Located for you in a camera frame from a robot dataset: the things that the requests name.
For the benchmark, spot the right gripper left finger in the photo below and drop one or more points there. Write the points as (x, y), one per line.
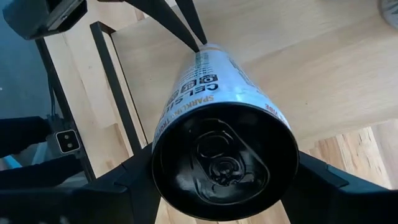
(93, 202)

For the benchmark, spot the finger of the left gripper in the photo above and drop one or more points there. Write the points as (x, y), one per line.
(189, 15)
(161, 12)

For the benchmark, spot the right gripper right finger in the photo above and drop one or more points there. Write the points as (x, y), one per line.
(342, 205)

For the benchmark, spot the white slim beverage can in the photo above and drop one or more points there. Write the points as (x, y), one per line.
(217, 87)

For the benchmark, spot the small silver table-level camera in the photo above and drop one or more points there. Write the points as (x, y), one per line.
(67, 141)

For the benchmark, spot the black aluminium table rail frame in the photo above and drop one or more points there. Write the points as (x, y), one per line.
(62, 99)

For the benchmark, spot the wooden shelf black metal frame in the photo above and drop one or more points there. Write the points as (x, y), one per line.
(311, 62)

